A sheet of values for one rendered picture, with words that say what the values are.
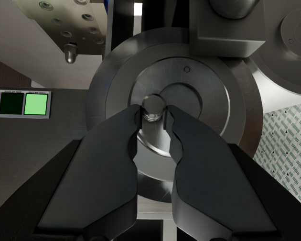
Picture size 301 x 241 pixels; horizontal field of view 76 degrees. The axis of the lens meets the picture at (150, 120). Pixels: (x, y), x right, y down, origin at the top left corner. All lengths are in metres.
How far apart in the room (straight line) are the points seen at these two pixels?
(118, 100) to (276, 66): 0.14
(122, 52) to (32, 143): 0.43
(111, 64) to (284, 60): 0.16
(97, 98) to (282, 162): 0.28
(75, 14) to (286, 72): 0.37
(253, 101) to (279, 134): 0.17
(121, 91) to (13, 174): 0.46
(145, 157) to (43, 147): 0.42
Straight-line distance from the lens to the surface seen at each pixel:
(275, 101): 0.23
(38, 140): 0.55
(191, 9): 0.18
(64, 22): 0.49
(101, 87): 0.17
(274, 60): 0.22
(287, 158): 0.34
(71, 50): 0.56
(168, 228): 0.53
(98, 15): 0.41
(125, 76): 0.16
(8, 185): 0.59
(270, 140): 0.37
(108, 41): 0.20
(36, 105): 0.56
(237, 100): 0.17
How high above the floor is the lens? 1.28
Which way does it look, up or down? 7 degrees down
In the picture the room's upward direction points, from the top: 178 degrees counter-clockwise
